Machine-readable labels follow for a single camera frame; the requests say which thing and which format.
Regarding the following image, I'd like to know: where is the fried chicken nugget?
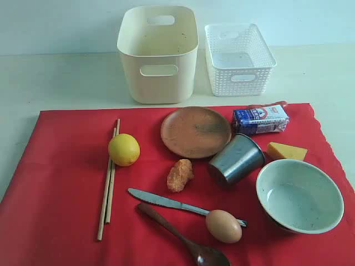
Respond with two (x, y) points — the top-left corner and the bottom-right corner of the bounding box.
(166, 159), (194, 192)

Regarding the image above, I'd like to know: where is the yellow lemon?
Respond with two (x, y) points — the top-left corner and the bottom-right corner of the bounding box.
(108, 134), (140, 167)

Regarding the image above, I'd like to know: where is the stainless steel cup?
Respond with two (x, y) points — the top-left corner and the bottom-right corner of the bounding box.
(209, 133), (266, 186)

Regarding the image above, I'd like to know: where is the blue white milk carton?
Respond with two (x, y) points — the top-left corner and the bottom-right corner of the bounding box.
(231, 105), (290, 136)

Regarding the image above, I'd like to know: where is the yellow cheese wedge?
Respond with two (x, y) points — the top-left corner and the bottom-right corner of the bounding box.
(266, 142), (308, 161)

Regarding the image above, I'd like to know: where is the brown egg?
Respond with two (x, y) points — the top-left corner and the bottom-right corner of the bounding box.
(205, 209), (242, 244)

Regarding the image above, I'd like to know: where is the red sausage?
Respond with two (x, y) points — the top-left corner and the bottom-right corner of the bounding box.
(246, 101), (288, 109)

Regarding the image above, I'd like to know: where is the brown wooden plate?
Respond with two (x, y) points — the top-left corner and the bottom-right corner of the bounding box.
(160, 106), (232, 158)

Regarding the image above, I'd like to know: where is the steel table knife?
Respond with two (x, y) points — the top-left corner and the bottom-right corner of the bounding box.
(127, 188), (248, 228)

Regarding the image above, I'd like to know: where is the short wooden chopstick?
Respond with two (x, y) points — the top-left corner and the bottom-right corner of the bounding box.
(104, 127), (116, 224)

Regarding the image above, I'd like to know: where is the cream plastic bin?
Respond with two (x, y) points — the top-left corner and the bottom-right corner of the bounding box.
(117, 6), (199, 104)

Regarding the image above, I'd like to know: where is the white lattice plastic basket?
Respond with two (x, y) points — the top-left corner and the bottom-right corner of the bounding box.
(205, 23), (277, 96)

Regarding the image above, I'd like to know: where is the long wooden chopstick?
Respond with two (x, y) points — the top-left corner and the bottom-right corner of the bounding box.
(97, 119), (121, 241)

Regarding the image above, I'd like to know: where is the red cloth mat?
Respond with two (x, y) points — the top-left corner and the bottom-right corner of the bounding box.
(1, 103), (354, 265)

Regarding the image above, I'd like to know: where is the dark wooden spoon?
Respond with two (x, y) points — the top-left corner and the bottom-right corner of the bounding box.
(137, 203), (231, 265)

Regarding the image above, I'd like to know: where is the pale green ceramic bowl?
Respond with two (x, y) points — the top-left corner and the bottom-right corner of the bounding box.
(256, 159), (344, 234)

